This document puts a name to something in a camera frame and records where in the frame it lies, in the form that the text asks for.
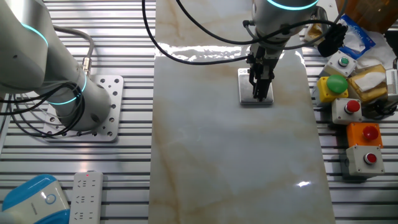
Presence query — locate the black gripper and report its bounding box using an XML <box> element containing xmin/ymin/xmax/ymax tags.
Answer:
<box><xmin>248</xmin><ymin>43</ymin><xmax>284</xmax><ymax>103</ymax></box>

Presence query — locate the silver digital scale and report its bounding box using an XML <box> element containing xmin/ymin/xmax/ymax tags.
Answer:
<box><xmin>238</xmin><ymin>67</ymin><xmax>275</xmax><ymax>105</ymax></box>

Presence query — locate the yellow box green mushroom button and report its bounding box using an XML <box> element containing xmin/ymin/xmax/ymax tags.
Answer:
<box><xmin>316</xmin><ymin>73</ymin><xmax>349</xmax><ymax>104</ymax></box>

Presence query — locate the yellow packaging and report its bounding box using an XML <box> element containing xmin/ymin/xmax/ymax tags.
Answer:
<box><xmin>303</xmin><ymin>23</ymin><xmax>326</xmax><ymax>47</ymax></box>

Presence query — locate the grey box green button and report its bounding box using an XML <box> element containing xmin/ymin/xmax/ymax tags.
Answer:
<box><xmin>323</xmin><ymin>49</ymin><xmax>358</xmax><ymax>78</ymax></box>

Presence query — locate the marble pattern board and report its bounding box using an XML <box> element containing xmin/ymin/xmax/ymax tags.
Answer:
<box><xmin>147</xmin><ymin>0</ymin><xmax>336</xmax><ymax>224</ymax></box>

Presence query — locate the grey box red mushroom button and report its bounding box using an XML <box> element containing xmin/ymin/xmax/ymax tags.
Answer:
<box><xmin>331</xmin><ymin>97</ymin><xmax>363</xmax><ymax>126</ymax></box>

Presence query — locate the brown tissue pack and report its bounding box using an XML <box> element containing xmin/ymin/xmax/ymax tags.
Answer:
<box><xmin>346</xmin><ymin>63</ymin><xmax>389</xmax><ymax>103</ymax></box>

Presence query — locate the orange box red button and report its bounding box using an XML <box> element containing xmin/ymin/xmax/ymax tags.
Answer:
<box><xmin>346</xmin><ymin>121</ymin><xmax>384</xmax><ymax>149</ymax></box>

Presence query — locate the blue tissue pack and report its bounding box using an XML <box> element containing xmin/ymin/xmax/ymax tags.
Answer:
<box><xmin>337</xmin><ymin>14</ymin><xmax>377</xmax><ymax>60</ymax></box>

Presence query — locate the grey box flat red button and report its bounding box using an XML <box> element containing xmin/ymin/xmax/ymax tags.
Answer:
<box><xmin>345</xmin><ymin>144</ymin><xmax>386</xmax><ymax>179</ymax></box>

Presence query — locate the white paper sheet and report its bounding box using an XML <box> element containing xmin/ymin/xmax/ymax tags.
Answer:
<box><xmin>354</xmin><ymin>29</ymin><xmax>397</xmax><ymax>71</ymax></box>

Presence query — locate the white ribbed device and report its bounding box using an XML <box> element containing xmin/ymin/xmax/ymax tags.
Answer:
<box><xmin>385</xmin><ymin>68</ymin><xmax>398</xmax><ymax>102</ymax></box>

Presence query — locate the brown wooden board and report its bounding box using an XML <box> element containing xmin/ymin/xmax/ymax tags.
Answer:
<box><xmin>334</xmin><ymin>0</ymin><xmax>398</xmax><ymax>34</ymax></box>

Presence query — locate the white power strip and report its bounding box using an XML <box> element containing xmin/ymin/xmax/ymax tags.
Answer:
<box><xmin>68</xmin><ymin>170</ymin><xmax>104</xmax><ymax>224</ymax></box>

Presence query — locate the blue and white device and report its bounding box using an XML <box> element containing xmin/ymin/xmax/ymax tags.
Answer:
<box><xmin>0</xmin><ymin>174</ymin><xmax>71</xmax><ymax>224</ymax></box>

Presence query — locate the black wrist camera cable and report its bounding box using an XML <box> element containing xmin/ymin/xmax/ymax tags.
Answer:
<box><xmin>175</xmin><ymin>0</ymin><xmax>343</xmax><ymax>46</ymax></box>

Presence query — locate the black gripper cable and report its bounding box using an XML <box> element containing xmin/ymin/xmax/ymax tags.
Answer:
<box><xmin>141</xmin><ymin>0</ymin><xmax>251</xmax><ymax>66</ymax></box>

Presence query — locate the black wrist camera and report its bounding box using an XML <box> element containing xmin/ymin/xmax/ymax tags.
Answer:
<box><xmin>317</xmin><ymin>24</ymin><xmax>348</xmax><ymax>58</ymax></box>

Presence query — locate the black plug cable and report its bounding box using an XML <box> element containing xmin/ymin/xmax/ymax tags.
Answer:
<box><xmin>362</xmin><ymin>99</ymin><xmax>398</xmax><ymax>121</ymax></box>

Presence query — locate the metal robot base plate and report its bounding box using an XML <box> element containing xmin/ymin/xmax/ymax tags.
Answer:
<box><xmin>42</xmin><ymin>74</ymin><xmax>124</xmax><ymax>143</ymax></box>

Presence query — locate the thick grey robot cable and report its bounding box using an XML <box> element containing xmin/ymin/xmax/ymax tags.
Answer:
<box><xmin>52</xmin><ymin>25</ymin><xmax>95</xmax><ymax>77</ymax></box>

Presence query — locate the looped black cable bundle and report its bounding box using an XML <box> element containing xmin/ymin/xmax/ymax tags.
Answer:
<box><xmin>0</xmin><ymin>81</ymin><xmax>86</xmax><ymax>138</ymax></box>

